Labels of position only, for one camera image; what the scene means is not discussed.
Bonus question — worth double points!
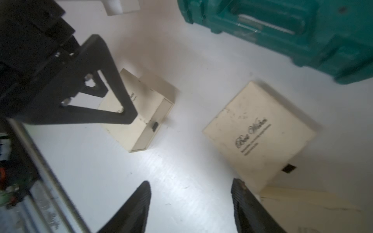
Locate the green plastic tool case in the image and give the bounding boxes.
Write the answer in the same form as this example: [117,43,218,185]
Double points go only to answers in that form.
[178,0,373,84]

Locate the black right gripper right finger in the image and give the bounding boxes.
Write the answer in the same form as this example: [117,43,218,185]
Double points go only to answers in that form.
[231,178,286,233]

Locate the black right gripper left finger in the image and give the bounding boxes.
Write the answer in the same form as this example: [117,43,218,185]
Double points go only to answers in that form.
[99,181,152,233]

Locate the cream jewelry box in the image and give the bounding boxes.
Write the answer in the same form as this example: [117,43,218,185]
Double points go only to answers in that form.
[260,187,369,233]
[203,82,316,193]
[101,69,176,153]

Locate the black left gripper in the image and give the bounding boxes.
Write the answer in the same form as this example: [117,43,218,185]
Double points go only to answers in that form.
[1,1,138,125]

